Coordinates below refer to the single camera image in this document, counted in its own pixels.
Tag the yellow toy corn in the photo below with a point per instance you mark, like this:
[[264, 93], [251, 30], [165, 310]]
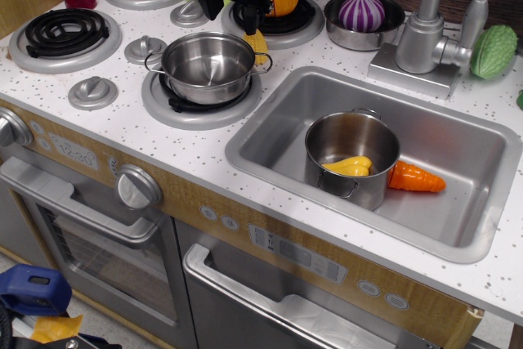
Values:
[[258, 43]]

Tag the silver stove knob rear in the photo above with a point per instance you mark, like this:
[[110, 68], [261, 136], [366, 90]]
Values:
[[188, 15]]

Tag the silver stove knob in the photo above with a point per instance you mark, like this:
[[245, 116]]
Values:
[[145, 47], [188, 15], [92, 93]]

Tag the steel pan on front burner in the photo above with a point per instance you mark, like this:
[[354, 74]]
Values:
[[210, 68]]

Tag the silver stove knob middle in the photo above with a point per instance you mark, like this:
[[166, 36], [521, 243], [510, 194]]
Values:
[[145, 47]]

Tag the small steel bowl pan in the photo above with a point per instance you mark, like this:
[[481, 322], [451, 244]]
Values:
[[388, 32]]

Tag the silver stove knob front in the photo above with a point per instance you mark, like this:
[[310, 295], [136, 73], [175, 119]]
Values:
[[92, 93]]

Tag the right rear burner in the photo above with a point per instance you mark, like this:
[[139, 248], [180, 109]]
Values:
[[300, 26]]

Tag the purple white toy onion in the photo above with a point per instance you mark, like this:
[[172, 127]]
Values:
[[362, 16]]

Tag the black left rear burner coil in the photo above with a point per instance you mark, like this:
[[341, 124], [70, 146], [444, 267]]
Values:
[[65, 41]]

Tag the tall steel pot in sink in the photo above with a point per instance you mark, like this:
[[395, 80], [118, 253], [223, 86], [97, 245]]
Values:
[[350, 155]]

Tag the silver toy faucet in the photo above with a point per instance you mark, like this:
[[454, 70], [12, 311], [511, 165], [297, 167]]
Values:
[[425, 60]]

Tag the yellow toy pepper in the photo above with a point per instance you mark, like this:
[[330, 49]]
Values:
[[357, 166]]

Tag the silver oven dial right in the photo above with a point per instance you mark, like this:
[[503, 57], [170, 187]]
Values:
[[135, 188]]

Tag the silver oven dial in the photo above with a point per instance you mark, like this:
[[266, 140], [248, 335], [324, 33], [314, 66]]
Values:
[[135, 188], [14, 130]]

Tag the oven clock display panel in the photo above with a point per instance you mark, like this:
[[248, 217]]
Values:
[[74, 151]]

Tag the orange toy carrot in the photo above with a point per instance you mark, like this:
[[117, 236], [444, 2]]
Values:
[[406, 176]]

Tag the silver oven dial left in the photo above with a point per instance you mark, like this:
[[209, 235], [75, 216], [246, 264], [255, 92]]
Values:
[[14, 130]]

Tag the green toy bitter gourd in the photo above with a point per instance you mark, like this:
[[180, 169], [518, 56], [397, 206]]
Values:
[[493, 51]]

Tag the dishwasher control panel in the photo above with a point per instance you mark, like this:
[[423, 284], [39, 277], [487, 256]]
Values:
[[295, 253]]

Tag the silver sink basin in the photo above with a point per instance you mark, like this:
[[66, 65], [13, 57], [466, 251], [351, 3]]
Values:
[[476, 158]]

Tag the blue clamp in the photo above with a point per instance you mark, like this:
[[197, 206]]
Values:
[[34, 290]]

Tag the yellow tape piece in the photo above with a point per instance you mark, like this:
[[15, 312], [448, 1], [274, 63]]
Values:
[[54, 328]]

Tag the front burner with silver ring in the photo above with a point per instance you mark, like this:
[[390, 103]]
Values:
[[167, 109]]

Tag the oven door with handle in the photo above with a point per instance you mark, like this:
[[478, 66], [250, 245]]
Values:
[[126, 263]]

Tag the dishwasher door with handle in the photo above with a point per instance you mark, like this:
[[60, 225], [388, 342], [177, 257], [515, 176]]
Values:
[[240, 301]]

